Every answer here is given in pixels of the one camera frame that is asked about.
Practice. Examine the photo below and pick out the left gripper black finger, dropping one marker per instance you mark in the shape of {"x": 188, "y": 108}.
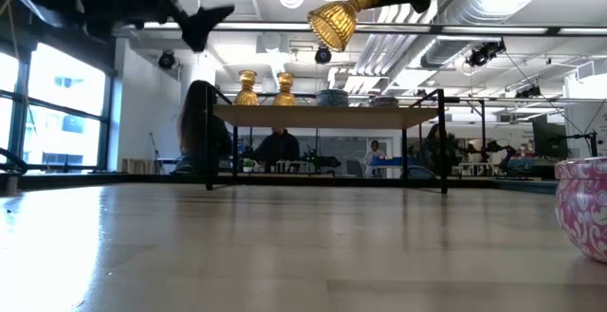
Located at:
{"x": 204, "y": 23}

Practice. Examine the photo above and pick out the amber ribbed glass candle holder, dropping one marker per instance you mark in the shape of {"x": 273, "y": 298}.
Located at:
{"x": 246, "y": 95}
{"x": 285, "y": 96}
{"x": 334, "y": 23}

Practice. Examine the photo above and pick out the dark patterned candle tin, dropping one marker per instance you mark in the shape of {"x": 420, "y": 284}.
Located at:
{"x": 383, "y": 102}

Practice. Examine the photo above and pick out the teal patterned candle tin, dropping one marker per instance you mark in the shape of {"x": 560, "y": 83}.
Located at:
{"x": 332, "y": 98}

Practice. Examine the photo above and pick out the pink patterned candle tin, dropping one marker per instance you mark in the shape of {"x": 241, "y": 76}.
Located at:
{"x": 585, "y": 207}

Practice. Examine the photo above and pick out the black background robot arm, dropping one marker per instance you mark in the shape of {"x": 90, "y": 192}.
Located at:
{"x": 327, "y": 161}
{"x": 493, "y": 148}

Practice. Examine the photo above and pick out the black ceiling spotlight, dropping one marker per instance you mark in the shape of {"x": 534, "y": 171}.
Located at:
{"x": 481, "y": 56}
{"x": 527, "y": 92}
{"x": 323, "y": 56}
{"x": 167, "y": 60}

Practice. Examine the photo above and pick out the black overhead LED light bar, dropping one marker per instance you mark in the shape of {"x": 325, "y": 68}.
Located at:
{"x": 265, "y": 26}

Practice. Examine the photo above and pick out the person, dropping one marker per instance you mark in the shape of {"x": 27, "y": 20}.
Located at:
{"x": 196, "y": 127}
{"x": 277, "y": 148}
{"x": 434, "y": 148}
{"x": 374, "y": 153}

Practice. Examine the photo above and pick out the large dark-framed window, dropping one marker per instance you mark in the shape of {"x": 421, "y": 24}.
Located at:
{"x": 61, "y": 132}

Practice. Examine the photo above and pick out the small potted plant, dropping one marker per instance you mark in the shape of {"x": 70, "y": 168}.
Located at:
{"x": 247, "y": 165}

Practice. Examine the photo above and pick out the wooden slatted crate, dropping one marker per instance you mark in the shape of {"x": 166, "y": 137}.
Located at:
{"x": 138, "y": 166}

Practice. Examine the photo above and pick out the small white table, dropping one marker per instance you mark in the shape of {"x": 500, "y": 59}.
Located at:
{"x": 289, "y": 162}

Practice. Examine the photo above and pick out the blue table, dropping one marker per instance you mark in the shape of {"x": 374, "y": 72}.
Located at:
{"x": 391, "y": 161}

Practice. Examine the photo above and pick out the rounded chair back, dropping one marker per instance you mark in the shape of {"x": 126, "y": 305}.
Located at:
{"x": 419, "y": 173}

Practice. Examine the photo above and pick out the dark computer monitor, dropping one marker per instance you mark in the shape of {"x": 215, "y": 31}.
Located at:
{"x": 549, "y": 136}

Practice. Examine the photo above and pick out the silver ventilation duct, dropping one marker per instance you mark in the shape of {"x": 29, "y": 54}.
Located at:
{"x": 474, "y": 4}

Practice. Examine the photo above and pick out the wooden shelf black metal frame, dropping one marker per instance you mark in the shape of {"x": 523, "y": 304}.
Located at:
{"x": 322, "y": 116}

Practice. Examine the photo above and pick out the black diagonal frame brace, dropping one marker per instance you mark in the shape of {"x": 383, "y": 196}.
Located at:
{"x": 16, "y": 162}

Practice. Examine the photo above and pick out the black rig frame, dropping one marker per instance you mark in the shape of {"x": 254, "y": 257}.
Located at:
{"x": 332, "y": 180}

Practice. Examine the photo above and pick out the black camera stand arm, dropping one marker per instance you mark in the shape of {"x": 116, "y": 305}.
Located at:
{"x": 593, "y": 143}

